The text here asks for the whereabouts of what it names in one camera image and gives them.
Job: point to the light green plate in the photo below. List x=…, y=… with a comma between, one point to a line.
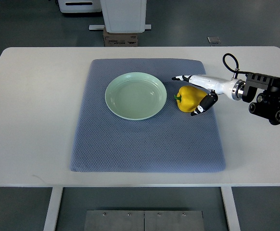
x=135, y=96

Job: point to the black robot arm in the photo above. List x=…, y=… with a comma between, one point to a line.
x=262, y=92

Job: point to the left white table leg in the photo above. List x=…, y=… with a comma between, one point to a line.
x=53, y=209

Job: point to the white pedestal base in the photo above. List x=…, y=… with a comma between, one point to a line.
x=123, y=16

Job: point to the yellow bell pepper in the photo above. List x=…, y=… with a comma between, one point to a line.
x=188, y=98

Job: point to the blue textured mat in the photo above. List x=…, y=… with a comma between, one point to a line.
x=171, y=141

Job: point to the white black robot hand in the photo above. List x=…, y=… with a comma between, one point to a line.
x=213, y=86

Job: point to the right white table leg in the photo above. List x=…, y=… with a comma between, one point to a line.
x=230, y=209

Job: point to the white cabinet with slot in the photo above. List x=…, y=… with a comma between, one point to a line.
x=79, y=6

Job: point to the grey floor outlet cover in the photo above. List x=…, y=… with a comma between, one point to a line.
x=214, y=40

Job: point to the white table leg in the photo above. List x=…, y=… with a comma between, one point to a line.
x=230, y=209
x=53, y=209

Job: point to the brown cardboard box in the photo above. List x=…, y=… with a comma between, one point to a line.
x=120, y=39

